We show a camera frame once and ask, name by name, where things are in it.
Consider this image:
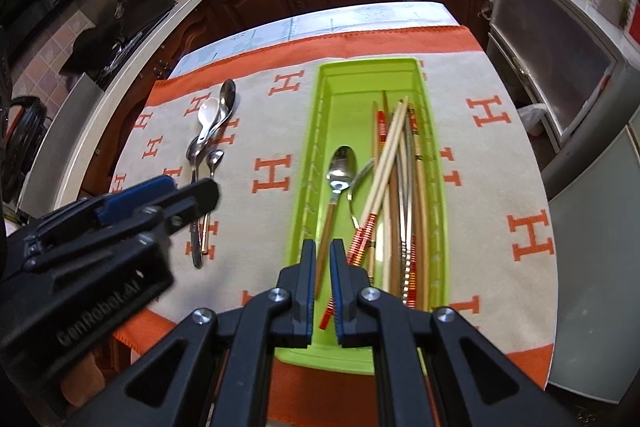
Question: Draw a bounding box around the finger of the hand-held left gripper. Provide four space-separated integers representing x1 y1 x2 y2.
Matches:
24 174 174 250
24 178 222 272

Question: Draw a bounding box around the wooden-handled metal spoon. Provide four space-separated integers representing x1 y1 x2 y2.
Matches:
314 145 359 299

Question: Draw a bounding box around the orange and beige printed blanket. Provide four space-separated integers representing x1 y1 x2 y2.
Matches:
107 24 558 390

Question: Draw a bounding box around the black bag with red strap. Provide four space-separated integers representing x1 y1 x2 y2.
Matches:
0 94 51 208

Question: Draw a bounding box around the white ceramic spoon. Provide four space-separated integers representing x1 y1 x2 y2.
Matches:
196 98 221 146

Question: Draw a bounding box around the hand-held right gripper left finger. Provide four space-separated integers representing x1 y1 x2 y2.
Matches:
65 239 317 427

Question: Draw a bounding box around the black gas stove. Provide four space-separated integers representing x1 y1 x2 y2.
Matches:
57 0 178 90

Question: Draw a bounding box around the small gold-handled metal spoon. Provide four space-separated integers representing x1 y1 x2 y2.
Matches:
200 149 225 255

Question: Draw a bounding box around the person's left hand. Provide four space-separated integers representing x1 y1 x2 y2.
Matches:
59 347 109 409

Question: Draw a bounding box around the dark-handled metal spoon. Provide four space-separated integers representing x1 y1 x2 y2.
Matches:
186 134 206 269

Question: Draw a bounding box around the translucent-door cabinet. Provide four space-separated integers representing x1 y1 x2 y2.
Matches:
485 0 628 168

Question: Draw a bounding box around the green plastic tray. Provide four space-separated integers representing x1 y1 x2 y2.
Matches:
272 58 449 376

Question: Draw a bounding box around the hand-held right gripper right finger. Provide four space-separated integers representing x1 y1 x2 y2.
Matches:
330 239 572 427

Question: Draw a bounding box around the white trash bag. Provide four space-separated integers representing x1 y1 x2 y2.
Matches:
515 102 551 140

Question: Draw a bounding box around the white printed table sheet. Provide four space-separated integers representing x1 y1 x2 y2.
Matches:
170 0 458 75

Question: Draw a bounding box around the pile of assorted chopsticks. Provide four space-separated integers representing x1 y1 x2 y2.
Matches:
320 91 432 330

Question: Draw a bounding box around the large metal spoon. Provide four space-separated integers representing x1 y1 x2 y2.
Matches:
197 78 238 148

